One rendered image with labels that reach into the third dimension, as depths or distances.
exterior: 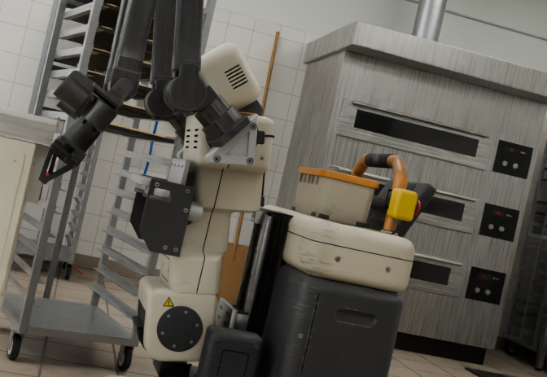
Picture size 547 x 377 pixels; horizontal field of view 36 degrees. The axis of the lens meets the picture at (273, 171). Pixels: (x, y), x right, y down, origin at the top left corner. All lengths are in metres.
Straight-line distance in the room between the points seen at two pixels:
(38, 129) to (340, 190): 0.71
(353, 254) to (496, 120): 4.15
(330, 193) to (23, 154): 0.71
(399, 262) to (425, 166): 3.84
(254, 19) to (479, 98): 1.79
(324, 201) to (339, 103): 3.54
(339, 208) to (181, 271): 0.40
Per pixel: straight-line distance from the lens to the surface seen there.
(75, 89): 1.76
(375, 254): 1.87
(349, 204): 2.01
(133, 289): 3.56
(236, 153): 1.80
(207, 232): 1.97
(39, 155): 2.04
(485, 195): 5.91
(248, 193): 1.97
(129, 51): 1.77
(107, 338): 3.46
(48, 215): 3.30
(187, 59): 1.78
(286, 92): 6.47
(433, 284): 5.78
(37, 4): 6.36
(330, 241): 1.83
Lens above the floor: 0.85
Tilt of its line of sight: 1 degrees up
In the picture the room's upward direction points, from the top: 13 degrees clockwise
